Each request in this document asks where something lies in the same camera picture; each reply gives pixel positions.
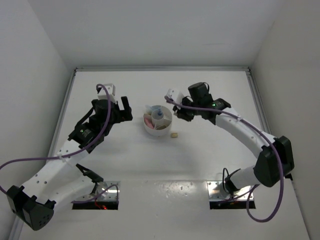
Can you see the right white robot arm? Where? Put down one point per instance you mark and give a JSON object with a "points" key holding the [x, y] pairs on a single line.
{"points": [[274, 156]]}

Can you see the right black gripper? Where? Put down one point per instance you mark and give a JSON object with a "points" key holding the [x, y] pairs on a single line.
{"points": [[181, 114]]}

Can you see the white round divided organizer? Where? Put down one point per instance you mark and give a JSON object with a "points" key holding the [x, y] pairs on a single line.
{"points": [[166, 120]]}

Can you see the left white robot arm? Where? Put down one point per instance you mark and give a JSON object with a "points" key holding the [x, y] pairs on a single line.
{"points": [[62, 179]]}

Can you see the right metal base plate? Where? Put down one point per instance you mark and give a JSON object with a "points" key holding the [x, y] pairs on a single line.
{"points": [[216, 193]]}

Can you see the pink highlighter marker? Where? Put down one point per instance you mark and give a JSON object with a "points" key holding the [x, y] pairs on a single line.
{"points": [[148, 123]]}

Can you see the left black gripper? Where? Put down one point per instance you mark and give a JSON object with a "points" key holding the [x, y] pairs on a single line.
{"points": [[122, 115]]}

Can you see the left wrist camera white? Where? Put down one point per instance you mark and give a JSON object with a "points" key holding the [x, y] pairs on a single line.
{"points": [[111, 89]]}

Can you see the blue highlighter marker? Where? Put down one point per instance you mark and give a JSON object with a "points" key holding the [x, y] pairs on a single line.
{"points": [[149, 109]]}

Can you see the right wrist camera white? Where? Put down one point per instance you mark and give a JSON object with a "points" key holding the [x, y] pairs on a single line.
{"points": [[174, 96]]}

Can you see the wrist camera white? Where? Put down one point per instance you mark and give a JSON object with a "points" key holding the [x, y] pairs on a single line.
{"points": [[174, 96], [111, 89]]}

